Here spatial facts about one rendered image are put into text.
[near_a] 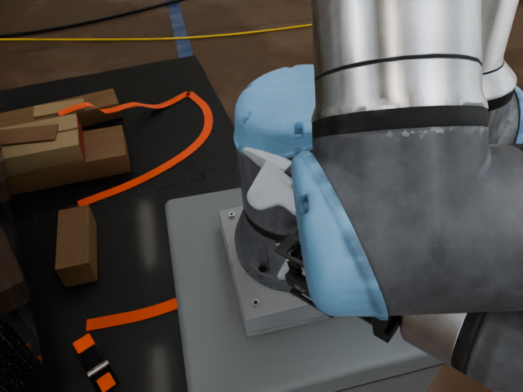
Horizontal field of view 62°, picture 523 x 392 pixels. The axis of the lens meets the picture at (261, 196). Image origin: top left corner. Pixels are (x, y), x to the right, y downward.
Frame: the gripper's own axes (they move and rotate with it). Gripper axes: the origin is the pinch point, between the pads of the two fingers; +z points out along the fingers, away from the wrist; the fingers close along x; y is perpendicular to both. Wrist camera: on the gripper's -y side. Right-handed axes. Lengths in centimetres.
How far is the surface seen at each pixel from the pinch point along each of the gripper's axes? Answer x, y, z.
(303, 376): 25.7, 7.9, -5.8
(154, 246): 91, -14, 104
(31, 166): 61, -4, 164
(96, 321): 88, 21, 93
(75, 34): 63, -99, 293
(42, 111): 60, -30, 203
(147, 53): 78, -115, 235
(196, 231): 20.4, -0.2, 23.6
